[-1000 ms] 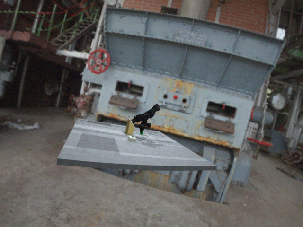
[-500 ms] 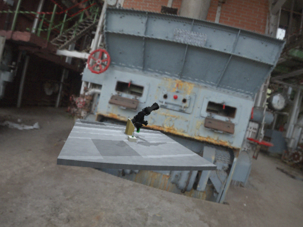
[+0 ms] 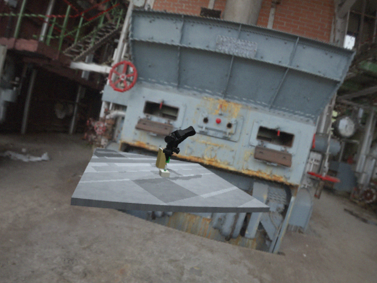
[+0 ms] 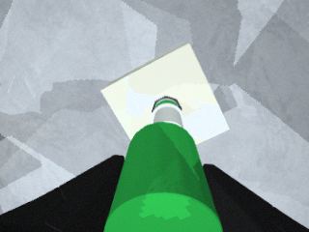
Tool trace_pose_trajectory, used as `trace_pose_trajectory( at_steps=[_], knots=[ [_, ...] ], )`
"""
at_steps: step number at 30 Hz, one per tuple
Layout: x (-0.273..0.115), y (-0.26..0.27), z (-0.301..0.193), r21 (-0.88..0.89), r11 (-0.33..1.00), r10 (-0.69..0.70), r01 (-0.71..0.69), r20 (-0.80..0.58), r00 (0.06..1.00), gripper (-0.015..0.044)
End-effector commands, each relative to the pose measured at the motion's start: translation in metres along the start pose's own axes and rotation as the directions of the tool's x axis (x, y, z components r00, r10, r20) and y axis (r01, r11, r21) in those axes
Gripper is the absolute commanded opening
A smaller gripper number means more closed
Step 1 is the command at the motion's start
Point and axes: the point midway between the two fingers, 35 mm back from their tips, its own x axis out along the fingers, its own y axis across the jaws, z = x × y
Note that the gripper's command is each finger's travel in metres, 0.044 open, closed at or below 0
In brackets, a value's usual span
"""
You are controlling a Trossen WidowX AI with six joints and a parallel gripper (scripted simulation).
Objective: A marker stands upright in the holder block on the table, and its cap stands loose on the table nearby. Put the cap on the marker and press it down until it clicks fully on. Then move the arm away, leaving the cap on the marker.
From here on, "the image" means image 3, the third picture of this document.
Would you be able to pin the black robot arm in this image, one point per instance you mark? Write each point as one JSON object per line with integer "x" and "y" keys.
{"x": 178, "y": 136}

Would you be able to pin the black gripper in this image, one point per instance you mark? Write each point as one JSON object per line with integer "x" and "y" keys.
{"x": 168, "y": 151}

